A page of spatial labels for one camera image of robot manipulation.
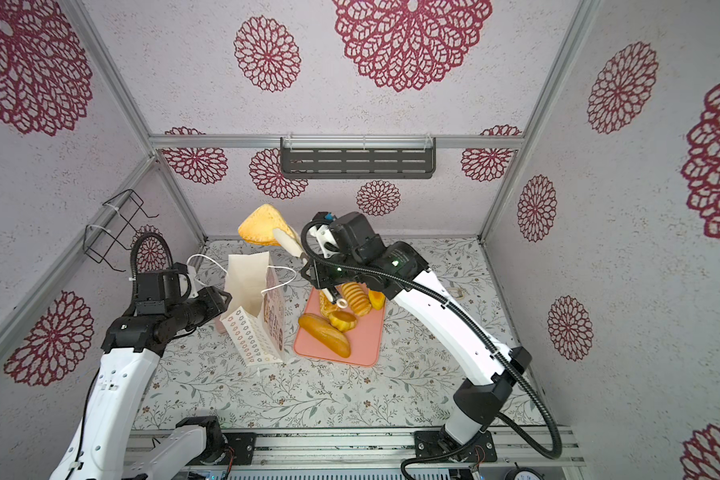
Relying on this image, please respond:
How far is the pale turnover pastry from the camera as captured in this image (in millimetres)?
665

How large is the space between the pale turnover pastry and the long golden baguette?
35 cm

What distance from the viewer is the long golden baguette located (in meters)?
0.89
